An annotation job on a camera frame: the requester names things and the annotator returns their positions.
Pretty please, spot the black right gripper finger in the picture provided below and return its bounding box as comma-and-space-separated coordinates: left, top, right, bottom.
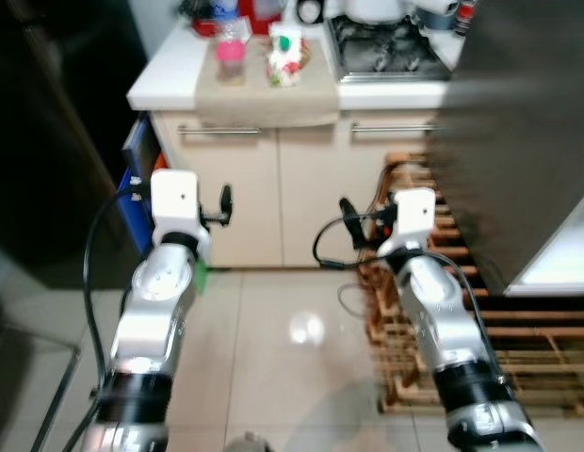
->
339, 197, 362, 250

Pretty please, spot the grey fridge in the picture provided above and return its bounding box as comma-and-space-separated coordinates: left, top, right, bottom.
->
429, 0, 584, 295

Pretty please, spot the white fridge door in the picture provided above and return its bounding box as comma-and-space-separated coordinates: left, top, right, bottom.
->
504, 188, 584, 298

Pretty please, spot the beige kitchen cabinet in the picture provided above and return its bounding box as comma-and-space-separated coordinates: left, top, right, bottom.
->
127, 24, 453, 269

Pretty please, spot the green flat board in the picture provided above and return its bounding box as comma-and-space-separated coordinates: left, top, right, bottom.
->
193, 259, 210, 293

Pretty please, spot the beige burlap cloth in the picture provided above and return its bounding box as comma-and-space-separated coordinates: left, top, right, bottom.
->
194, 38, 342, 129

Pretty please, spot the steel gas stove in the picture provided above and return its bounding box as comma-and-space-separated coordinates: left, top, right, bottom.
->
325, 14, 453, 84

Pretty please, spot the blue cap bottle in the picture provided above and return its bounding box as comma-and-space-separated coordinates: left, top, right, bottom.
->
209, 0, 241, 22

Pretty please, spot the red container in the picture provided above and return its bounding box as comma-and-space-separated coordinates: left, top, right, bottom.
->
245, 0, 284, 22

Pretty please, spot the wooden pallet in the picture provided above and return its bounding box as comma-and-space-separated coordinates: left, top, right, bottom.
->
367, 153, 584, 420

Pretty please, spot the black jug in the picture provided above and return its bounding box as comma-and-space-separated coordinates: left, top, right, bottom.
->
294, 0, 326, 24

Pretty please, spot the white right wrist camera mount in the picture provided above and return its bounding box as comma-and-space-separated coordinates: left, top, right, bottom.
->
381, 187, 437, 260

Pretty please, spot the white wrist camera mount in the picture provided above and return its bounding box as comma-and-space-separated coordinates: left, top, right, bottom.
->
381, 187, 437, 260
149, 169, 214, 263

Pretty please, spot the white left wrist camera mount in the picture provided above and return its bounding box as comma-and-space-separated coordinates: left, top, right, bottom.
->
149, 169, 214, 263

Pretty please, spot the silver cabinet bar handle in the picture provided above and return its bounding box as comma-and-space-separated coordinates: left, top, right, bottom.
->
177, 124, 262, 138
349, 121, 439, 135

